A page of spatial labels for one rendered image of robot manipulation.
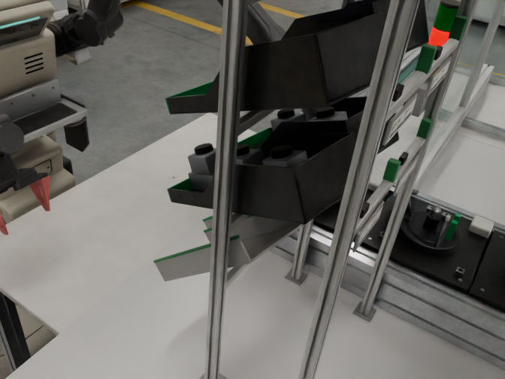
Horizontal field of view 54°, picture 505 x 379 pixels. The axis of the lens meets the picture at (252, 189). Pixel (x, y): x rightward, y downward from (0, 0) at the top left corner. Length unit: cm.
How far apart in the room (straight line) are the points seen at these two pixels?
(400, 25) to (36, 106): 110
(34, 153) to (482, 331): 119
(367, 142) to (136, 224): 86
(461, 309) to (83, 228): 87
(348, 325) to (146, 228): 53
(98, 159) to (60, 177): 153
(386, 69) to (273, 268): 77
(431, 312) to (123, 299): 64
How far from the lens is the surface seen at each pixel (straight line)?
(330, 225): 115
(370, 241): 114
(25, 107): 140
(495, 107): 221
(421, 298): 111
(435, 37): 120
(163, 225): 127
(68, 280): 117
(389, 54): 48
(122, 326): 107
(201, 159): 78
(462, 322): 111
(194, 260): 84
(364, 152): 52
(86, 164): 305
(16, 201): 151
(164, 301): 110
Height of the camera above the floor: 170
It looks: 37 degrees down
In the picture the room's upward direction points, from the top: 6 degrees clockwise
